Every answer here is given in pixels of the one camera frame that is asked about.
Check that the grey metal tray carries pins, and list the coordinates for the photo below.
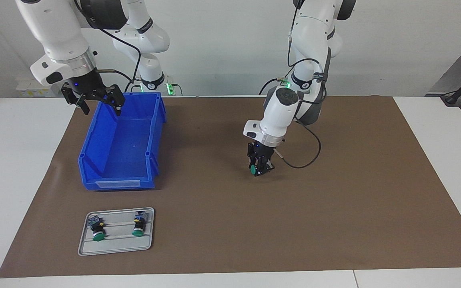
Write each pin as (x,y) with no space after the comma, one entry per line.
(114,244)

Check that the green push button switch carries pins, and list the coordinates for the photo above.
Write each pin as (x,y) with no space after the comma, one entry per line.
(253,169)
(139,226)
(97,230)

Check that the brown table mat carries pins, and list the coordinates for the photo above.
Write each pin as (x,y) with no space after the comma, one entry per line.
(274,220)

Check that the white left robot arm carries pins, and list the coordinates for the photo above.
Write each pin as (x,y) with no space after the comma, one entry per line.
(280,114)

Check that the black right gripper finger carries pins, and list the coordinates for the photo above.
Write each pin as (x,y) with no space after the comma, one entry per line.
(74,99)
(114,96)

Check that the blue plastic storage bin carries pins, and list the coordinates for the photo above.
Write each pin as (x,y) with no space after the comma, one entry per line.
(126,152)

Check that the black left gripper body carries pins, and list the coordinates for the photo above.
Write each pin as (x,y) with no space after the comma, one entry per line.
(260,150)

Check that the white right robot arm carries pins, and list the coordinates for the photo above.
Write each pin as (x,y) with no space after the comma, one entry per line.
(54,28)

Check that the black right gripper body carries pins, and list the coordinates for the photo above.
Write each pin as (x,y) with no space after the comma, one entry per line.
(84,86)

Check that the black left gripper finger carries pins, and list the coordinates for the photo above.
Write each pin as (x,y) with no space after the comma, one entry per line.
(252,160)
(266,166)

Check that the white wall socket box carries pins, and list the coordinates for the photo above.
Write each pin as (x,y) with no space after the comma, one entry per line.
(26,86)

